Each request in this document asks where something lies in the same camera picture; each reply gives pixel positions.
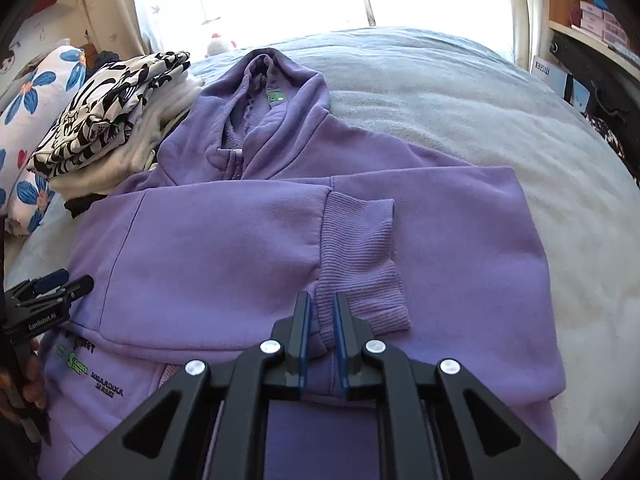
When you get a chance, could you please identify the black and white printed cloth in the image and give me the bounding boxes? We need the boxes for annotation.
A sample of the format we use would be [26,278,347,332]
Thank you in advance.
[27,50,193,179]

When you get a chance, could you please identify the purple zip hoodie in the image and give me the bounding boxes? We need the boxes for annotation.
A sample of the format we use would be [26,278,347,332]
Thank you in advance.
[39,47,568,480]

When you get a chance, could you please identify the black bag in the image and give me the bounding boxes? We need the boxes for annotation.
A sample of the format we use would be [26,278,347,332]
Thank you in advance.
[549,30,640,127]

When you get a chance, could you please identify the person's left hand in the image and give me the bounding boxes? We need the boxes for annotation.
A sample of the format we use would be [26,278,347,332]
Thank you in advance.
[22,337,48,409]

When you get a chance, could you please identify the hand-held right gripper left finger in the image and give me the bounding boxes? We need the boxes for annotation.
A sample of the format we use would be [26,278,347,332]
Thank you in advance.
[65,291,316,480]

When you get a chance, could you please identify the blue floral quilt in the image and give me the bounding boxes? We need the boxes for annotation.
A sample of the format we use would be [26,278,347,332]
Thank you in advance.
[0,45,88,237]

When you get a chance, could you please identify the white plush toy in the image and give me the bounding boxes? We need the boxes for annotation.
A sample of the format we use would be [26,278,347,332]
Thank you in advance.
[206,34,237,58]

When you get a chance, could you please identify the white cardboard box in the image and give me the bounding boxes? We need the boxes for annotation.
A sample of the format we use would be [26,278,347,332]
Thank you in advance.
[530,55,572,102]

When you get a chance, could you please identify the grey bed blanket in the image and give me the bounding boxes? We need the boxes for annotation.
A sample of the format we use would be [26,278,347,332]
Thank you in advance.
[5,25,640,461]

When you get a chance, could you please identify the black and white patterned garment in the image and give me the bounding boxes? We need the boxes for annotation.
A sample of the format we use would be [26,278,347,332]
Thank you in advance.
[584,114,640,182]

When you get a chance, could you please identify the folded black garment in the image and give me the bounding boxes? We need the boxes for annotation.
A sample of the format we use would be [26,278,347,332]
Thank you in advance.
[64,191,109,219]

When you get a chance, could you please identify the folded white clothes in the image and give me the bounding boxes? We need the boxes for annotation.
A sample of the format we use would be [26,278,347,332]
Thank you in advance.
[50,72,207,197]

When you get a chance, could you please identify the beige patterned curtain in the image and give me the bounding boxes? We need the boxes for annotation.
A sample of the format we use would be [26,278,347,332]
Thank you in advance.
[75,0,151,58]

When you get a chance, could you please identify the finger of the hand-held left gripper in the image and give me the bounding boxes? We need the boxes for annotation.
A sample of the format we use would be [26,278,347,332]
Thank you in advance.
[34,268,70,294]
[54,274,95,304]

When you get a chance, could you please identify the pink drawer boxes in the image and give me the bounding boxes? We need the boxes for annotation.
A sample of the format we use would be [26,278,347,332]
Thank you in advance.
[569,0,632,50]

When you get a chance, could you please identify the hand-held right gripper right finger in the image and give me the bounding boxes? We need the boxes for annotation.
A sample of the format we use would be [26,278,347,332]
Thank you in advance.
[332,291,581,480]

